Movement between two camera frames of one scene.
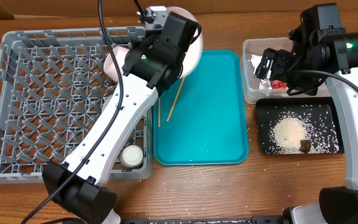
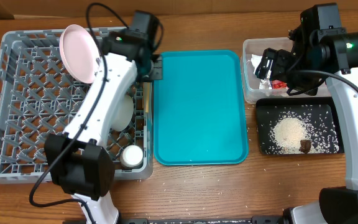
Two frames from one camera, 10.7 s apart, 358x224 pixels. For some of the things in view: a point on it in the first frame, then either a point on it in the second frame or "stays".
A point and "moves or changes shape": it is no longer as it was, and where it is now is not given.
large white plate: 193,55 to 80,53
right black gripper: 266,64 stays
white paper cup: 132,156 stays
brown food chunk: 305,145 stays
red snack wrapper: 277,84 stays
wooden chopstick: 159,111 moves or changes shape
